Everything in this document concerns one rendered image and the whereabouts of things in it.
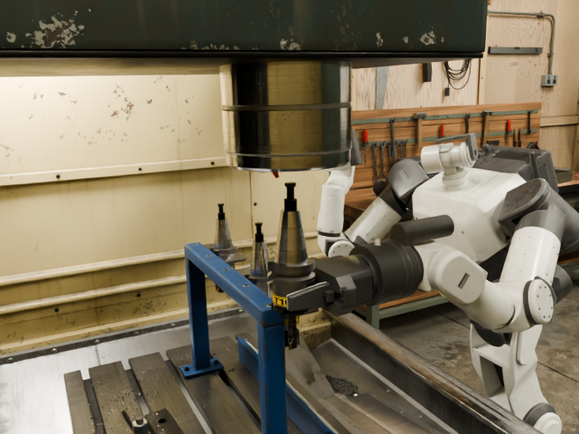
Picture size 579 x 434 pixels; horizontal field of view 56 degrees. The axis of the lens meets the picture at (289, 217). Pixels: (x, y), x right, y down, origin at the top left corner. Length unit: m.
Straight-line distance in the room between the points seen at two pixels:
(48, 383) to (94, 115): 0.75
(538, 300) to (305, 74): 0.61
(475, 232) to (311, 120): 0.77
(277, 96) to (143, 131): 1.07
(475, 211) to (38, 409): 1.21
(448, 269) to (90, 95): 1.13
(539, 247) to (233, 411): 0.72
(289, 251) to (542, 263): 0.58
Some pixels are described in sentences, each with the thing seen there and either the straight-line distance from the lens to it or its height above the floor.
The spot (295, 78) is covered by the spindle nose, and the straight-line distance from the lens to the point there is 0.61.
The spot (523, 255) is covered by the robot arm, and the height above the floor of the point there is 1.26.
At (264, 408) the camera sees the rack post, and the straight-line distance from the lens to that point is 0.99.
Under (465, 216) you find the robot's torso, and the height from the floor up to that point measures 1.29.
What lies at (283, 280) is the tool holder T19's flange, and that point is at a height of 1.34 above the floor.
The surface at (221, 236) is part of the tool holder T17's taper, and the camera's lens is 1.26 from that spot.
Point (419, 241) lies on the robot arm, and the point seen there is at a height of 1.36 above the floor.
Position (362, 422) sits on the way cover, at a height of 0.73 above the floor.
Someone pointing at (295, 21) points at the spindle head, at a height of 1.64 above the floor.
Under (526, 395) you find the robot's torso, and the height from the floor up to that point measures 0.73.
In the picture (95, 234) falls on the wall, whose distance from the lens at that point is 1.68.
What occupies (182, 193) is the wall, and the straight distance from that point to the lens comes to 1.71.
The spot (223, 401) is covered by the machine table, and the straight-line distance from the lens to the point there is 1.30.
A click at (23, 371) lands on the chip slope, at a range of 1.75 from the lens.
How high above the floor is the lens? 1.58
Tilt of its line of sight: 13 degrees down
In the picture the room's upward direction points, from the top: 2 degrees counter-clockwise
